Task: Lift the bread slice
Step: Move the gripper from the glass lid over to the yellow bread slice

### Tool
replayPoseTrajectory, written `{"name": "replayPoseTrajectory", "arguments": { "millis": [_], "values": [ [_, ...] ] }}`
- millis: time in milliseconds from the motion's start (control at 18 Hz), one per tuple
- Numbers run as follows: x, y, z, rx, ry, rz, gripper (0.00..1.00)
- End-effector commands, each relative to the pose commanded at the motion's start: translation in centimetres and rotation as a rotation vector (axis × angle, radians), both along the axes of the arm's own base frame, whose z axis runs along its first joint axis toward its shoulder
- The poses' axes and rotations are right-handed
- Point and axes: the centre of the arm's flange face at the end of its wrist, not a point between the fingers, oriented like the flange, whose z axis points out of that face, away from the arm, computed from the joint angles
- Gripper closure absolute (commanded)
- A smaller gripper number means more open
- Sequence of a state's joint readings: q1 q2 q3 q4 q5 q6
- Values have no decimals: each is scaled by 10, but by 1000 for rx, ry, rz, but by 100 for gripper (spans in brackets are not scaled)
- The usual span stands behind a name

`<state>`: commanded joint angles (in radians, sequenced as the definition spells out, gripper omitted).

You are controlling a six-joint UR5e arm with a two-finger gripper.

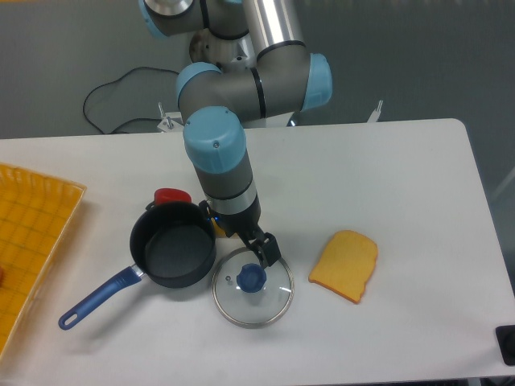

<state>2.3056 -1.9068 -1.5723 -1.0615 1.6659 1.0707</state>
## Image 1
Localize black device at table edge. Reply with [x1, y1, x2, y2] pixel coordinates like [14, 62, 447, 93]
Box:
[495, 325, 515, 366]

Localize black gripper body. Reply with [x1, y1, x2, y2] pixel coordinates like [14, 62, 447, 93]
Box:
[199, 199, 263, 240]

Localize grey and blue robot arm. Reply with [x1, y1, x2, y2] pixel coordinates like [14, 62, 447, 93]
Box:
[139, 1, 332, 268]

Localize red toy object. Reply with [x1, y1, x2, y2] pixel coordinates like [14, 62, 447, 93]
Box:
[154, 187, 192, 205]

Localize glass lid with blue knob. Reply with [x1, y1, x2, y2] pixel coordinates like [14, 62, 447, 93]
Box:
[212, 248, 295, 328]

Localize black saucepan with blue handle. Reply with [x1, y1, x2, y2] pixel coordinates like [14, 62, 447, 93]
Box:
[58, 201, 216, 331]

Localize black cable on floor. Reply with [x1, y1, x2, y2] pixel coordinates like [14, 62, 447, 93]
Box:
[82, 66, 181, 135]

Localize orange toy bread slice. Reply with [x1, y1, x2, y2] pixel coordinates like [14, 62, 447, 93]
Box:
[308, 230, 379, 304]

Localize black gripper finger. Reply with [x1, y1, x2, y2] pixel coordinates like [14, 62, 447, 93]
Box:
[241, 236, 262, 266]
[257, 232, 282, 266]

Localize yellow woven tray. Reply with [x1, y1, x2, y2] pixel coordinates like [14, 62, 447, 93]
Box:
[1, 163, 87, 354]

